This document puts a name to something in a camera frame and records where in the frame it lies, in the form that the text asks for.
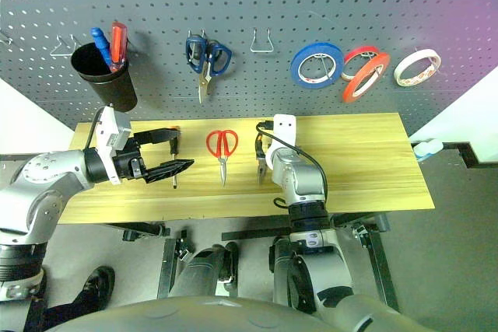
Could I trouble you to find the white tape roll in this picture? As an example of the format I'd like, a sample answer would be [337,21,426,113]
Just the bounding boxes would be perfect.
[393,48,442,88]

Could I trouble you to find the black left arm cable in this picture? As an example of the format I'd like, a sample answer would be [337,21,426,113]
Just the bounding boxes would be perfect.
[83,108,106,151]

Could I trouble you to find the grey robot torso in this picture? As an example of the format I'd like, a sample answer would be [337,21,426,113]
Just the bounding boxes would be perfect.
[44,295,338,332]

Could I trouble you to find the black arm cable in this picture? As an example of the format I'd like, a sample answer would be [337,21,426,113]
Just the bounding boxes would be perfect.
[83,108,106,151]
[255,120,330,211]

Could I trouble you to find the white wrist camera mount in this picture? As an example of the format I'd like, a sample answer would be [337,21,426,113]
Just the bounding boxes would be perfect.
[94,105,132,186]
[265,113,297,162]

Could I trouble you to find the red handled screwdriver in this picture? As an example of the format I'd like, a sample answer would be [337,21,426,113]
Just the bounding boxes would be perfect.
[108,21,129,73]

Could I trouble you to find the black metal table frame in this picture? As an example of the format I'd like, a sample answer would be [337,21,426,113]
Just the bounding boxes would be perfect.
[103,213,402,312]

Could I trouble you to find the small red tape roll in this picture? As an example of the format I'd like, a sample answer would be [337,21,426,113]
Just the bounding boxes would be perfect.
[341,45,381,82]

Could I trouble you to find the white blue plastic object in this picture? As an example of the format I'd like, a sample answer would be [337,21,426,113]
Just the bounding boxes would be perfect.
[411,138,444,161]

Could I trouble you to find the black yellow handled pliers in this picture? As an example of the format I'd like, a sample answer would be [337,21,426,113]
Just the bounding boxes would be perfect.
[254,132,270,186]

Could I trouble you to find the large orange red tape roll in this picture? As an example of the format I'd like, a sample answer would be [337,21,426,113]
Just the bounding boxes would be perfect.
[342,51,391,103]

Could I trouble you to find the black shoe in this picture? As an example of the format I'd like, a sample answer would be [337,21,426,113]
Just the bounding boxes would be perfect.
[79,265,117,306]

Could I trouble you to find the red handled scissors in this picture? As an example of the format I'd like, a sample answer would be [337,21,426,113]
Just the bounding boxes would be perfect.
[205,128,239,187]

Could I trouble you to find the dark grey rounded housing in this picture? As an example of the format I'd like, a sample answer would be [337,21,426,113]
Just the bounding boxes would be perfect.
[167,241,239,299]

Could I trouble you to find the blue handled screwdriver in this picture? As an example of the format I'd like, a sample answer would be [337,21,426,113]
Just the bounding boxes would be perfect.
[89,27,113,68]

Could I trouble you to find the black yellow handled screwdriver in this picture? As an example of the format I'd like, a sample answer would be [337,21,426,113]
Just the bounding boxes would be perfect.
[168,125,181,190]

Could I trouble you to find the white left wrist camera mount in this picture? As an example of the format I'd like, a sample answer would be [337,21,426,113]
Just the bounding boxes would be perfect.
[94,105,132,186]

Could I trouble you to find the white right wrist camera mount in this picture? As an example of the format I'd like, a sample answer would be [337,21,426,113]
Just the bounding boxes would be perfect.
[265,113,297,162]

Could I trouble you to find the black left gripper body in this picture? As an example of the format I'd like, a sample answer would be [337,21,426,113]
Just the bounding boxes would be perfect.
[111,134,149,184]

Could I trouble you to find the blue handled scissors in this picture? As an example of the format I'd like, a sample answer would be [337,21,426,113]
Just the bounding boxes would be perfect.
[184,34,234,105]

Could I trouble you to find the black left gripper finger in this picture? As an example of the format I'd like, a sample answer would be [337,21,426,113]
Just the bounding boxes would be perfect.
[142,158,195,185]
[134,127,182,147]

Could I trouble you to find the black plastic cup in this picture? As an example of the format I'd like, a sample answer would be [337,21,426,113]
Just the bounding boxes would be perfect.
[69,41,139,114]

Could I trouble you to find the blue tape roll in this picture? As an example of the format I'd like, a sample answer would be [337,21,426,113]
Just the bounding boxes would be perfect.
[289,41,345,90]

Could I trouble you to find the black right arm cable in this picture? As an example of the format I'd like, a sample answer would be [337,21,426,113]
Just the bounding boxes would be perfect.
[255,120,330,211]

